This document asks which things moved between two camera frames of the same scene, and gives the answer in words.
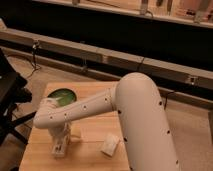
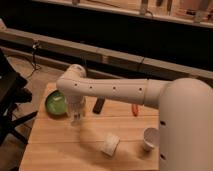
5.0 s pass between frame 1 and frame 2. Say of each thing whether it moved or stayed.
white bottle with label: moved
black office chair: stayed
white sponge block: stayed
